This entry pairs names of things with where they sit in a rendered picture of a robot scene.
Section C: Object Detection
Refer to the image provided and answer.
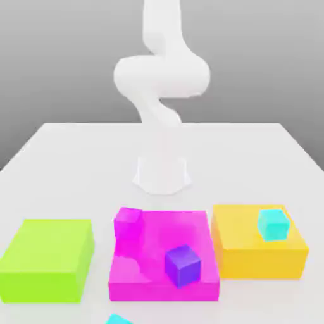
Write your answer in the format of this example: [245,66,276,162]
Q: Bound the large lime green box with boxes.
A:
[0,218,96,304]

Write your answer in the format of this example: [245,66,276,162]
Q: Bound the small cyan cube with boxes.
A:
[104,313,134,324]
[257,208,291,242]

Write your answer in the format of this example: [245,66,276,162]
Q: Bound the small magenta cube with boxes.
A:
[113,206,144,250]

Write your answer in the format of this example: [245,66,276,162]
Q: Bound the large yellow box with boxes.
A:
[211,204,309,281]

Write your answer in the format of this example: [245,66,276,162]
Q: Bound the large magenta box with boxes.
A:
[108,209,220,302]

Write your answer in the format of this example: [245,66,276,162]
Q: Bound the small purple cube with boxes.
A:
[164,243,203,289]

